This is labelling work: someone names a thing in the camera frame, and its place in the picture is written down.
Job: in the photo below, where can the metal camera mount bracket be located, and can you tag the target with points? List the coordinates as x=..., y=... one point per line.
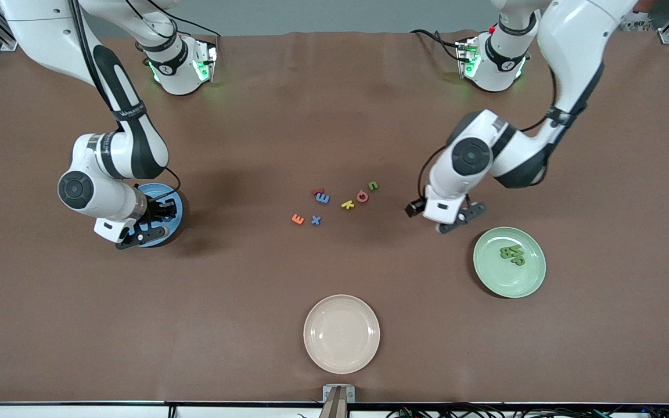
x=338, y=400

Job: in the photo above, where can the pink letter Q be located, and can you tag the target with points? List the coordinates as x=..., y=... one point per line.
x=358, y=199

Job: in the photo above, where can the blue letter m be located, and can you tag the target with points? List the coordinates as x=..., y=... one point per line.
x=323, y=199

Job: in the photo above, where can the beige plate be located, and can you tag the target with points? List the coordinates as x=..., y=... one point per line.
x=341, y=334

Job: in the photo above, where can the white table edge panel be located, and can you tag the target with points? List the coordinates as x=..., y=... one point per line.
x=79, y=412

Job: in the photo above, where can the green letter B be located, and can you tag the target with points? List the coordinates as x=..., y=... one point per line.
x=507, y=252

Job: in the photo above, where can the white shoe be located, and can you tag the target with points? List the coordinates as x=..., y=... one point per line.
x=639, y=22

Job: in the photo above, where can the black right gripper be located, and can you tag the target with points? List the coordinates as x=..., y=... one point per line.
x=155, y=209

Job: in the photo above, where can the orange letter E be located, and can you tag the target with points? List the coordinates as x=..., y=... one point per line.
x=298, y=219

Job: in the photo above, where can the yellow letter K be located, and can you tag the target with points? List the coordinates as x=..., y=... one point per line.
x=347, y=204

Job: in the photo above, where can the brown table cover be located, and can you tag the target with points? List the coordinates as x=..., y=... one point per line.
x=79, y=319

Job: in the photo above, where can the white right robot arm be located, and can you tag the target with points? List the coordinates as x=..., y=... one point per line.
x=99, y=200

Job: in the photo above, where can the green plate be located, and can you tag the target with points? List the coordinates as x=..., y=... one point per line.
x=509, y=278

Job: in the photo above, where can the blue plate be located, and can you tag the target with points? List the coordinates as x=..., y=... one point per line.
x=163, y=191

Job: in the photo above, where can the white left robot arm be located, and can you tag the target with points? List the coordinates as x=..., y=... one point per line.
x=572, y=35

